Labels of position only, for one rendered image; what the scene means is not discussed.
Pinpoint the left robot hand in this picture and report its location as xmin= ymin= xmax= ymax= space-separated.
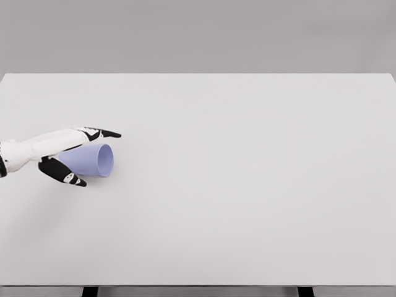
xmin=25 ymin=126 xmax=123 ymax=187

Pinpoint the light blue plastic cup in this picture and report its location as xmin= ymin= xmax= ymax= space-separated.
xmin=58 ymin=143 xmax=114 ymax=179

